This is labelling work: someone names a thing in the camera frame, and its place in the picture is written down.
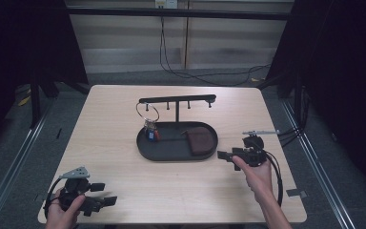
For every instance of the white wall socket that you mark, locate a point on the white wall socket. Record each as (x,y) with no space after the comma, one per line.
(166,4)

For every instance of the person's right hand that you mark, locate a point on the person's right hand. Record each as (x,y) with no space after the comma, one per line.
(257,179)

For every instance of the grey tape piece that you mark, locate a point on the grey tape piece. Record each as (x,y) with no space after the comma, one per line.
(296,192)

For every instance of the black horizontal bar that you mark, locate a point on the black horizontal bar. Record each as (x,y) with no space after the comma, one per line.
(171,13)

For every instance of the dark curtain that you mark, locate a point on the dark curtain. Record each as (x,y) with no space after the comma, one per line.
(340,63)
(19,41)

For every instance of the black key rack with tray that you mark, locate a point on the black key rack with tray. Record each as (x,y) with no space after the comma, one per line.
(174,148)

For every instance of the brown zip pouch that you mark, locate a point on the brown zip pouch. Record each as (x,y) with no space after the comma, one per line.
(200,140)

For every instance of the person's left hand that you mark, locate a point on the person's left hand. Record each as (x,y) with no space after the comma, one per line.
(62,218)

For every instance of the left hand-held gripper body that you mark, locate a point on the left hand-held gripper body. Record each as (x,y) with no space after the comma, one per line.
(76,194)

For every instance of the key bunch with coloured tags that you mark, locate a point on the key bunch with coloured tags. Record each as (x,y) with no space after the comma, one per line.
(151,127)

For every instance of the yellow floor tape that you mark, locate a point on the yellow floor tape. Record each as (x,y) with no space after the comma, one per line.
(24,101)

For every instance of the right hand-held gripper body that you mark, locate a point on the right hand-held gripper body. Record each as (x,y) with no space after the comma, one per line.
(254,152)

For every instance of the metal floor rail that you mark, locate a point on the metal floor rail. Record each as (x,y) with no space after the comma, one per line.
(9,171)
(317,165)

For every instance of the black metal stand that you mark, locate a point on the black metal stand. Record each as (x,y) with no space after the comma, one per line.
(35,101)

